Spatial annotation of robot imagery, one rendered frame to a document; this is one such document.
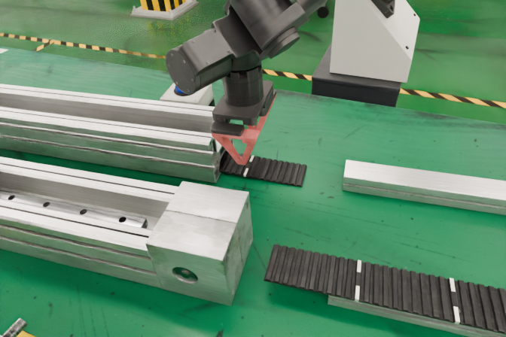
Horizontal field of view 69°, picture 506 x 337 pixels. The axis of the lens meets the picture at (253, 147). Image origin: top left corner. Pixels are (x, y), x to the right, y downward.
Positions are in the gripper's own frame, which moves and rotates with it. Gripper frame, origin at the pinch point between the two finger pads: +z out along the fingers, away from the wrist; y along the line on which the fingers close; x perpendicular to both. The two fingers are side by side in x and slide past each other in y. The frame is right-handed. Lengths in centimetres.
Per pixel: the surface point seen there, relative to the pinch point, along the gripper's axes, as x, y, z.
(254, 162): 0.6, -0.6, 4.3
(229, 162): -3.7, 0.5, 4.3
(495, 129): 40.5, -19.6, 5.5
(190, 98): -14.4, -9.7, -1.0
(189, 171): -8.7, 5.3, 2.8
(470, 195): 32.8, 1.7, 2.3
